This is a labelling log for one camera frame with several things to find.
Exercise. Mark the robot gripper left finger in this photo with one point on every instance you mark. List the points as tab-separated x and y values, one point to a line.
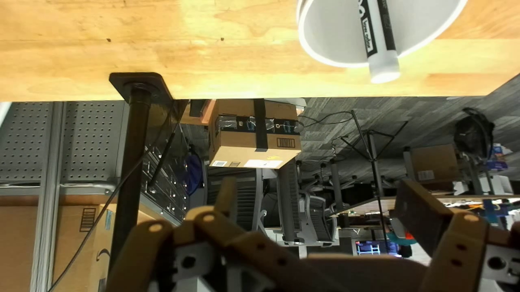
216	244

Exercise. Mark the black tripod stand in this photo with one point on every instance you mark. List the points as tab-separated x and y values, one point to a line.
371	163

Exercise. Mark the black mesh office chair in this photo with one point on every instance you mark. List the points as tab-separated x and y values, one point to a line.
294	212

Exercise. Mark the large cardboard shipping box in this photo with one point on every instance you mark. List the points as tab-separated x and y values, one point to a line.
75	238

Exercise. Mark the grey perforated metal cabinet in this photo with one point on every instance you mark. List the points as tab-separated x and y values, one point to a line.
81	147

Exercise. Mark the white foam cup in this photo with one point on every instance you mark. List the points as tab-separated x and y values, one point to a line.
330	33

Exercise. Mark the robot gripper right finger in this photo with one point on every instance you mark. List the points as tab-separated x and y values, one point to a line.
465	244

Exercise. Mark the black marker white label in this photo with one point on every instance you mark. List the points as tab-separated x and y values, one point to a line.
379	38

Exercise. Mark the grey office chair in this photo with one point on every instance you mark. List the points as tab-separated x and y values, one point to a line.
473	136

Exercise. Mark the black pole with base plate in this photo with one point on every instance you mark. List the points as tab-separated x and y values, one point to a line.
132	163

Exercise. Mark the lit computer monitor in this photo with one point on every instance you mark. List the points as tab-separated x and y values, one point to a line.
374	248

